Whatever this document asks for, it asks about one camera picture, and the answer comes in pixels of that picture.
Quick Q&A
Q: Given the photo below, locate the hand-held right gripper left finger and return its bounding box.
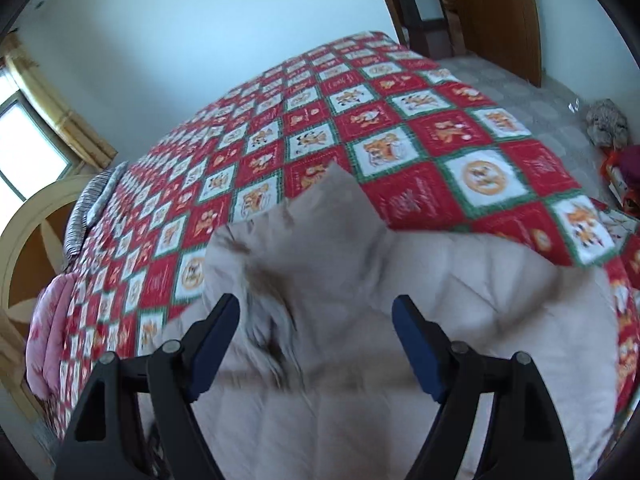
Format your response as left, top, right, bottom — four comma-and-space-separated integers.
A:
52, 292, 241, 480

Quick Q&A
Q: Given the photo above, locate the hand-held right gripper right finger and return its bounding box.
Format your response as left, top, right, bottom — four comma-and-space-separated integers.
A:
391, 295, 576, 480

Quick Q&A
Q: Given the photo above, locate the beige puffer coat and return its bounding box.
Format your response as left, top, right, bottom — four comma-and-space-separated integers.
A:
160, 162, 618, 480

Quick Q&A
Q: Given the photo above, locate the pink folded blanket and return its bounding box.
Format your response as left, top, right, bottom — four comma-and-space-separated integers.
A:
25, 272, 76, 401

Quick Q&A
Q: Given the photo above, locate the grey striped pillow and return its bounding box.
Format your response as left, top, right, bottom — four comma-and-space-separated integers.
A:
62, 162, 128, 268

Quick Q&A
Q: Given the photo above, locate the arched wooden headboard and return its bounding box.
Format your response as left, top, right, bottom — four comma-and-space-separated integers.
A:
0, 175, 96, 441

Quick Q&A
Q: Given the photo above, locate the red checkered printed quilt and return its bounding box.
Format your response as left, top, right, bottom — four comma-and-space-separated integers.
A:
30, 30, 640, 441

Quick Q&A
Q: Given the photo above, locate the yellow curtain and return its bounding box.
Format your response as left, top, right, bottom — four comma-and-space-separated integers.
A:
0, 35, 118, 168

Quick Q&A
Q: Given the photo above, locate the red printed bag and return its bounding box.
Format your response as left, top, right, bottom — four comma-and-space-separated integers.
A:
600, 145, 640, 211

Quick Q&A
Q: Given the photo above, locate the window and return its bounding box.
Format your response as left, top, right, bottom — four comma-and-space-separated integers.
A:
0, 67, 71, 201

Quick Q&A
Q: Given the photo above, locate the grey fluffy bundle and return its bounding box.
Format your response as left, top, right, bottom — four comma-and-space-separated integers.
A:
585, 99, 630, 148

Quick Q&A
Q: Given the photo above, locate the brown wooden door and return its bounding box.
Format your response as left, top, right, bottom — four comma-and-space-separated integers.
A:
442, 0, 543, 88

